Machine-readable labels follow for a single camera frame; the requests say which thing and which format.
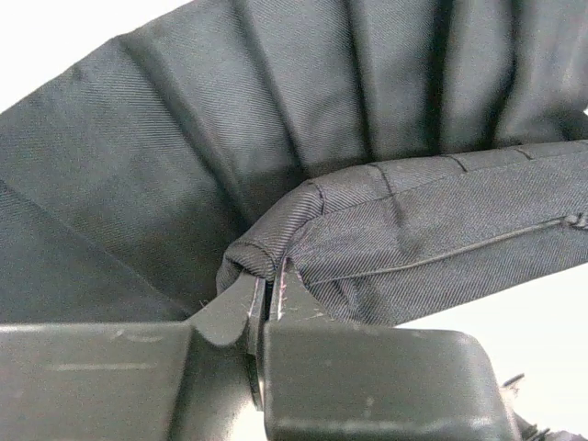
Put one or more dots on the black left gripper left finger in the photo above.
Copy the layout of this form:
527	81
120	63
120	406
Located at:
189	380

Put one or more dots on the black pleated skirt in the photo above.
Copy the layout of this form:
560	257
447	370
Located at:
405	156

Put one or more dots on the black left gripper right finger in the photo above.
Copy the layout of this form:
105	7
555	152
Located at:
330	380

